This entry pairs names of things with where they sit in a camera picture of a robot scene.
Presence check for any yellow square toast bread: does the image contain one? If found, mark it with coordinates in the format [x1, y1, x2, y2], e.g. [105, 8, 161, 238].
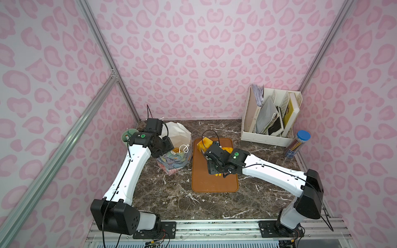
[197, 137, 213, 153]

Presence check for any colourful floral paper bag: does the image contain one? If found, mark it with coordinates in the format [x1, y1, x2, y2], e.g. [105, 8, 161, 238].
[156, 122, 193, 176]

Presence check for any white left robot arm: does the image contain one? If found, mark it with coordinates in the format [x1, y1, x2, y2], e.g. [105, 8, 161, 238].
[90, 129, 174, 236]

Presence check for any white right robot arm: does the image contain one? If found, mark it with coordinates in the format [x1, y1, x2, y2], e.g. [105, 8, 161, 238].
[198, 142, 324, 234]

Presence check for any brown rectangular tray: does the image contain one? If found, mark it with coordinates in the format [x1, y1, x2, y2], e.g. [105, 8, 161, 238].
[191, 138, 239, 193]

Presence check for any mint green cylindrical container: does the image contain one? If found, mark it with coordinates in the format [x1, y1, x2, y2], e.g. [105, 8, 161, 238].
[121, 129, 138, 148]

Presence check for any white desk file organizer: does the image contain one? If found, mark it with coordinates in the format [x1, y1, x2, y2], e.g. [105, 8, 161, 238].
[241, 84, 303, 147]

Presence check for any grey notebook in organizer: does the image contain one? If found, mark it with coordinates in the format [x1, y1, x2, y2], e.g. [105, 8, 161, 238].
[255, 97, 279, 134]

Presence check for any yellow book in organizer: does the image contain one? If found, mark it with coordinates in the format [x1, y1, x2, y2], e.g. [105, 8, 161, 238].
[281, 93, 300, 137]

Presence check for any blue lid pencil tube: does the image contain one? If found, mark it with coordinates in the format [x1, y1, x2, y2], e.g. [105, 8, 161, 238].
[284, 130, 311, 158]

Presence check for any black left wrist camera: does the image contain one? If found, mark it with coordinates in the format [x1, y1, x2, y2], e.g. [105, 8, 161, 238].
[144, 118, 163, 136]

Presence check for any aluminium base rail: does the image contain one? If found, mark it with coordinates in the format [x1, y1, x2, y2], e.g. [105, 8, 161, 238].
[83, 218, 356, 248]

